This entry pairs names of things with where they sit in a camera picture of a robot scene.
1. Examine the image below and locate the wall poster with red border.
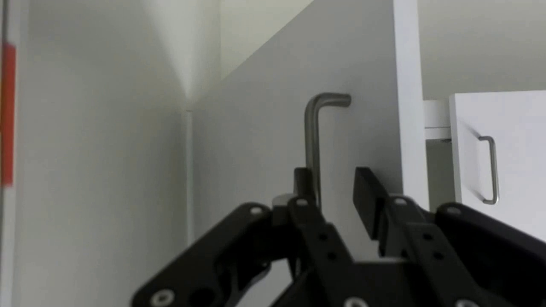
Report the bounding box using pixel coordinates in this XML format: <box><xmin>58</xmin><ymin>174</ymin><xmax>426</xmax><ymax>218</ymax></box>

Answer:
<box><xmin>0</xmin><ymin>0</ymin><xmax>18</xmax><ymax>307</ymax></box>

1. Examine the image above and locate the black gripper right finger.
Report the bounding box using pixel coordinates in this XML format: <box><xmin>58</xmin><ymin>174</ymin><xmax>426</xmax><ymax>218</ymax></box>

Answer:
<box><xmin>353</xmin><ymin>167</ymin><xmax>546</xmax><ymax>307</ymax></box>

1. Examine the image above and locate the metal handle of door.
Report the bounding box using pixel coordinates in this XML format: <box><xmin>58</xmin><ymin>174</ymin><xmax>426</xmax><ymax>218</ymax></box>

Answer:
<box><xmin>303</xmin><ymin>92</ymin><xmax>351</xmax><ymax>208</ymax></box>

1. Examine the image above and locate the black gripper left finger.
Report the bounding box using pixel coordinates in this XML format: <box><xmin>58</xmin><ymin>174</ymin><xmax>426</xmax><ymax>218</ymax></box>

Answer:
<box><xmin>129</xmin><ymin>167</ymin><xmax>363</xmax><ymax>307</ymax></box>

